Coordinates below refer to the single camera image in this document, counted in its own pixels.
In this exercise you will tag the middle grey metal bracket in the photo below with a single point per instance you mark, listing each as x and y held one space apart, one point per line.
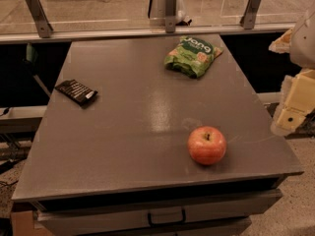
170 15

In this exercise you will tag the red apple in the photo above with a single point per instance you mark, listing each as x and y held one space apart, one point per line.
206 145

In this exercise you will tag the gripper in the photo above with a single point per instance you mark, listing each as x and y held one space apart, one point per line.
304 44

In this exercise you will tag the grey metal bracket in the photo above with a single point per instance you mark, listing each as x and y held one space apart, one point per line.
170 15
249 17
43 27

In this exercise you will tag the green rice chip bag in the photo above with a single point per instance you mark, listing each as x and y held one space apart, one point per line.
192 56

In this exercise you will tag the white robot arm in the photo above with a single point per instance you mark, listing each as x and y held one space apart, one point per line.
299 42

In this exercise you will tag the right grey metal bracket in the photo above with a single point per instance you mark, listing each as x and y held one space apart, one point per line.
249 17

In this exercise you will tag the grey drawer with black handle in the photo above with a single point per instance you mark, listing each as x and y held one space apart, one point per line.
225 215

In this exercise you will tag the grey metal rail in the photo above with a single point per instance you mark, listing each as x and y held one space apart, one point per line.
140 33

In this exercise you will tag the left grey metal bracket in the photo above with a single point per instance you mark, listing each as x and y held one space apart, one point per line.
43 27

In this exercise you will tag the black rxbar chocolate bar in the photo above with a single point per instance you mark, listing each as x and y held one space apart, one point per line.
76 91

